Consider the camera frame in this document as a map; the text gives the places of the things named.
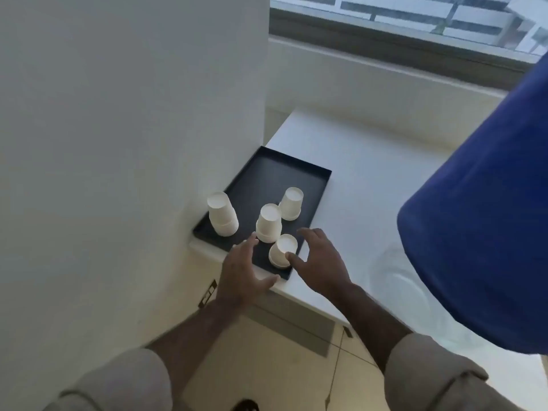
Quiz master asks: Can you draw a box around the brown window frame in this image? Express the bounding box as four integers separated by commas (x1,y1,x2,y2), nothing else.
270,7,541,91

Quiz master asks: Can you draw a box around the black rectangular tray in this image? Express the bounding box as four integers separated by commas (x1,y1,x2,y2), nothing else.
192,146,333,281

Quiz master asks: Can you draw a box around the person's left forearm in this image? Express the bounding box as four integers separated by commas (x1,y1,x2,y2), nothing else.
145,295,247,399

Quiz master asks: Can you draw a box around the person's right beige sleeve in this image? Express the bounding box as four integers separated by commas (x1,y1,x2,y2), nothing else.
382,333,489,411

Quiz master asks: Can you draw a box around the person's left beige sleeve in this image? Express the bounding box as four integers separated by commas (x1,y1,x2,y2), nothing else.
43,348,173,411

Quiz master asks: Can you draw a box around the dark wall socket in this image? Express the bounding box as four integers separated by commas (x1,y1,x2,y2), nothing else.
200,279,218,308

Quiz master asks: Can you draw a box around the person's left hand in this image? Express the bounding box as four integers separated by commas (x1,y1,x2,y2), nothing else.
216,232,281,311

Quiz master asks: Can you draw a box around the person's right forearm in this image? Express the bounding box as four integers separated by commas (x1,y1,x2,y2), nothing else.
336,283,415,374

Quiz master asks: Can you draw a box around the person's beige sleeve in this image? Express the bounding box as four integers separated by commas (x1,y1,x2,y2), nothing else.
43,348,173,411
382,333,489,411

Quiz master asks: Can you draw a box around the white balcony railing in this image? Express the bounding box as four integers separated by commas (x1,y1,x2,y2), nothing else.
271,0,548,55

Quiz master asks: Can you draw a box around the white paper cup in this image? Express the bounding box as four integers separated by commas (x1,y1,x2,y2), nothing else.
269,234,299,269
255,204,282,243
278,187,305,221
207,192,239,237

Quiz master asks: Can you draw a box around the person's right hand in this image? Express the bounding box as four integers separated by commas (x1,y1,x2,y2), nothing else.
285,227,356,303

